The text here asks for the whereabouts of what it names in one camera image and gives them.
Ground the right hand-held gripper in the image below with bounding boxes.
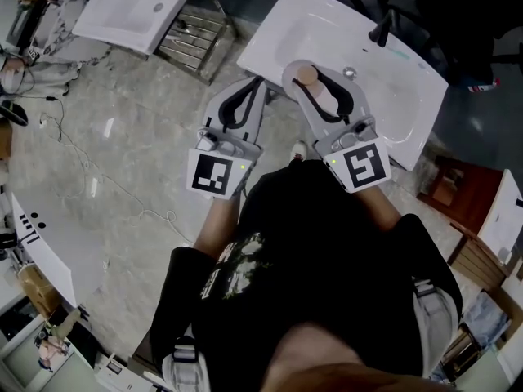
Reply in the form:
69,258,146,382
291,65,392,194

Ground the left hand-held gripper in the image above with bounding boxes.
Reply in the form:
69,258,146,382
186,75,267,201

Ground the white bottle with beige cap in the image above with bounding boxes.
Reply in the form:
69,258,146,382
280,59,342,116

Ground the person's left forearm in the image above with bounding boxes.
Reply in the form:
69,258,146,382
192,196,243,259

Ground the person's right forearm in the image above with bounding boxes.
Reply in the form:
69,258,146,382
353,185,405,233

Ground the white ceramic sink basin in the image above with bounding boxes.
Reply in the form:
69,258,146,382
236,0,450,172

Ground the white rectangular sink basin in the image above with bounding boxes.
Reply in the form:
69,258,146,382
72,0,208,56

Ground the person's right white shoe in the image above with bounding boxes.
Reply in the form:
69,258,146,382
289,140,309,164

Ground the metal slatted rack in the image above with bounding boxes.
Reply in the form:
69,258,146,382
157,0,239,86

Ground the black faucet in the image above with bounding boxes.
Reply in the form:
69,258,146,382
369,9,400,49

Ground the person's black printed t-shirt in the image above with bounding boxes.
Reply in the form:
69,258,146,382
149,159,463,392

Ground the brown slatted wooden panel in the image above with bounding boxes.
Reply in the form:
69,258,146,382
447,222,512,292

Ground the white panel with black holes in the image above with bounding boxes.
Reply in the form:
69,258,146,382
10,192,108,308

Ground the person's face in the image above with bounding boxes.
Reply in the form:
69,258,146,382
261,323,458,392

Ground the blue cloth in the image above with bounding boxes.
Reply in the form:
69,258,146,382
461,290,512,349

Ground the dark brown wooden cabinet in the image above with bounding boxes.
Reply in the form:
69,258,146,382
132,332,164,377

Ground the cardboard box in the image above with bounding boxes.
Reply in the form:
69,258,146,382
18,265,63,316

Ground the white appliance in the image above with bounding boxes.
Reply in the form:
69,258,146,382
93,353,165,392

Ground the white cabinet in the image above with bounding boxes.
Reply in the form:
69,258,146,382
0,339,100,392

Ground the white cable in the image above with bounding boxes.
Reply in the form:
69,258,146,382
38,114,196,247

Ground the grey right shoulder strap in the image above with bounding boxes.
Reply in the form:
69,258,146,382
411,278,461,377

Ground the grey shoulder strap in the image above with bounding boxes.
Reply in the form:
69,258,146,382
162,343,212,392
411,278,461,377

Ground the grey left shoulder strap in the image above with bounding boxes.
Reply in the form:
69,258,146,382
162,343,212,392

